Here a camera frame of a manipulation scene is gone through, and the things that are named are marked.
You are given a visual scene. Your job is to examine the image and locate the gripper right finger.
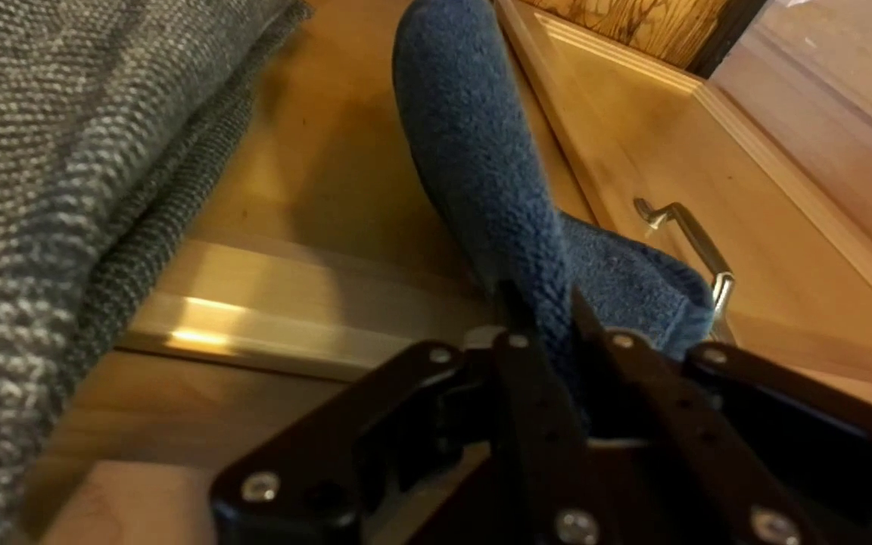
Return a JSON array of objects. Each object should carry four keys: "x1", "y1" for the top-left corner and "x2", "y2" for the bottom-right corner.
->
[{"x1": 571, "y1": 286, "x2": 872, "y2": 545}]

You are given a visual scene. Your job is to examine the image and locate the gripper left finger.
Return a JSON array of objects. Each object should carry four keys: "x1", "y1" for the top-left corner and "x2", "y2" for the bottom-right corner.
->
[{"x1": 209, "y1": 279, "x2": 605, "y2": 545}]

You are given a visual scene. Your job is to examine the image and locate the blue towel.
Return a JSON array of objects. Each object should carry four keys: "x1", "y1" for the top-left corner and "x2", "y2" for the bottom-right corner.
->
[{"x1": 393, "y1": 0, "x2": 715, "y2": 436}]

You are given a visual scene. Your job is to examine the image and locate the grey knitted towel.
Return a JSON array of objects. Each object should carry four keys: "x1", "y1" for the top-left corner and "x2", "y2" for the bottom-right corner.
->
[{"x1": 0, "y1": 0, "x2": 314, "y2": 545}]

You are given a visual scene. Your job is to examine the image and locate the wooden cabinet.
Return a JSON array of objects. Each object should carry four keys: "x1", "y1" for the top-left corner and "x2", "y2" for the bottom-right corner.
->
[{"x1": 20, "y1": 0, "x2": 872, "y2": 545}]

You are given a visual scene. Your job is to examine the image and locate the wooden cabinet door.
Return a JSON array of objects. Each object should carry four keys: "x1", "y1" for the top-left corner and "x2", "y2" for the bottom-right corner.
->
[{"x1": 495, "y1": 0, "x2": 872, "y2": 394}]

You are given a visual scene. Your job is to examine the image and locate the silver cabinet door handle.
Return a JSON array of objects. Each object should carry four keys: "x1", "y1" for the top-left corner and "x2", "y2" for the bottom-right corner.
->
[{"x1": 634, "y1": 198, "x2": 737, "y2": 343}]

